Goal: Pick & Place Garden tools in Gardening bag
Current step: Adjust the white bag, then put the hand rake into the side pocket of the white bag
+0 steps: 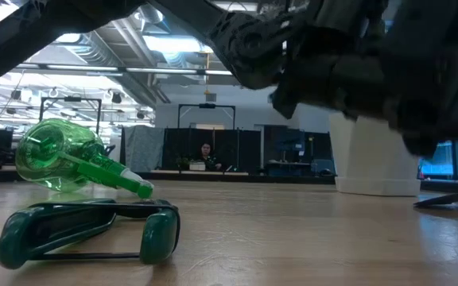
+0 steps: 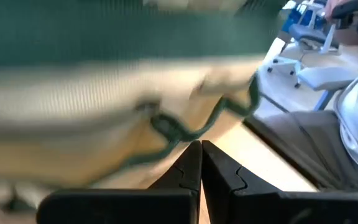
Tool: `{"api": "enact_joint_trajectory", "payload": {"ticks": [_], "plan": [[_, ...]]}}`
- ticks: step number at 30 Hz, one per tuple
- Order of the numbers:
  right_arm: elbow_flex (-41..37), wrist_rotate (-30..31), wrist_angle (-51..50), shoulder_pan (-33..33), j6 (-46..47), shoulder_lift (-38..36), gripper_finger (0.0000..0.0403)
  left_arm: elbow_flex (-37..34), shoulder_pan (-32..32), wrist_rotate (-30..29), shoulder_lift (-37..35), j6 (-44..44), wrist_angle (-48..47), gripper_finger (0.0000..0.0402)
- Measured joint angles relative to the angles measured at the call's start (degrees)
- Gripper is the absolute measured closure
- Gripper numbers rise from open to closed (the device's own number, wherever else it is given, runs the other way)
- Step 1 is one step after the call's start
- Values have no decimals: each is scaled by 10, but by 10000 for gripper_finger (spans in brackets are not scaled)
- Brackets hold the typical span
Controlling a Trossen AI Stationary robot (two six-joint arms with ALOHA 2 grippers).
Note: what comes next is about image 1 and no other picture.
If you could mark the black gantry frame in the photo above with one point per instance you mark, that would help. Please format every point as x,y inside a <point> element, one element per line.
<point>207,105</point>
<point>72,99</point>

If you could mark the gray wall vent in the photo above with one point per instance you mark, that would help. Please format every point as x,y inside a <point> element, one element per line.
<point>211,97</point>

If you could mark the black partition screen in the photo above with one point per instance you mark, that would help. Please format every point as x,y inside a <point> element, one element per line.
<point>181,143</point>

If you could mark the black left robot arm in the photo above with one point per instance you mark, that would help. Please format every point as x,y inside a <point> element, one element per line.
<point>14,35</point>

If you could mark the green plastic spray bottle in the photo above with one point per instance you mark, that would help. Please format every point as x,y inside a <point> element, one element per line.
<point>54,155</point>

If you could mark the white hexagonal plant pot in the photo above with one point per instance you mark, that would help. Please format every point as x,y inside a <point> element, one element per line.
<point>372,167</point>

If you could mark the silver ventilation duct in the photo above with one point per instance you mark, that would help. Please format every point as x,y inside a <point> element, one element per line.
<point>151,14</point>

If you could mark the small green potted plant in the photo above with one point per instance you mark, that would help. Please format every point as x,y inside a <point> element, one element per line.
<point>182,161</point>

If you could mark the gray hanging cloth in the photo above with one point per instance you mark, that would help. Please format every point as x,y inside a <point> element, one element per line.
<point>141,149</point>

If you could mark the long ceiling light strip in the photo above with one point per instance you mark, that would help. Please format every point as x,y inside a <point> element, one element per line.
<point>82,68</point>

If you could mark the person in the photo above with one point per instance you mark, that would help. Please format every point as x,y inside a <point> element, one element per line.
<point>206,150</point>

